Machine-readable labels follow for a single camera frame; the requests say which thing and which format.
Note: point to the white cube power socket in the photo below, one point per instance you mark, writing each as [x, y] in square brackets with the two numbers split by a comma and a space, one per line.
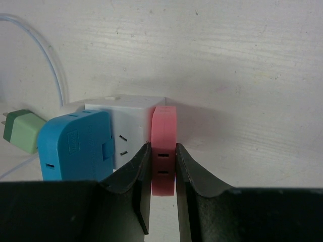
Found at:
[131, 118]

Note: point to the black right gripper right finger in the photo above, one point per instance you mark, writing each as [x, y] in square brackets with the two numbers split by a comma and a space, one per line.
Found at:
[209, 209]

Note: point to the pink plug adapter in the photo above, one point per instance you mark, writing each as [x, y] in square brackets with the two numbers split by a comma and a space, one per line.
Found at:
[163, 144]

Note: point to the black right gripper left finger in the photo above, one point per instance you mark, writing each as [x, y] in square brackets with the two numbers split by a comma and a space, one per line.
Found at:
[115, 209]

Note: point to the green charger plug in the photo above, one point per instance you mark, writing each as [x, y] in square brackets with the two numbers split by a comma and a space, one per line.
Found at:
[22, 128]

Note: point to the blue flat plug adapter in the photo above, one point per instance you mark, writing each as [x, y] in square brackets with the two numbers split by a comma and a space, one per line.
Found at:
[77, 146]

